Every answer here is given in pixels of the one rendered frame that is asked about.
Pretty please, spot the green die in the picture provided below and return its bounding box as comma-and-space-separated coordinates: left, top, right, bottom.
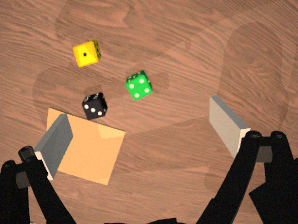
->
125, 70, 153, 101

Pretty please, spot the black die with white pips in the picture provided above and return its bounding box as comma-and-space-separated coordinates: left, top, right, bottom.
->
81, 92, 108, 120

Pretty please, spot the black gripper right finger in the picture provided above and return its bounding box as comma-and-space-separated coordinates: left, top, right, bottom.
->
196, 96, 298, 224

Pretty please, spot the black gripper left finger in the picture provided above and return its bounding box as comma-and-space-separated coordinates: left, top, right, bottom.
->
0, 113, 77, 224

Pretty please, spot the yellow die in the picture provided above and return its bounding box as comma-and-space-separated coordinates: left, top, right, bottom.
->
73, 40, 101, 67

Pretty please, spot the orange flat square mat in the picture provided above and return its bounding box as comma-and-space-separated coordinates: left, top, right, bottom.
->
47, 107, 125, 185

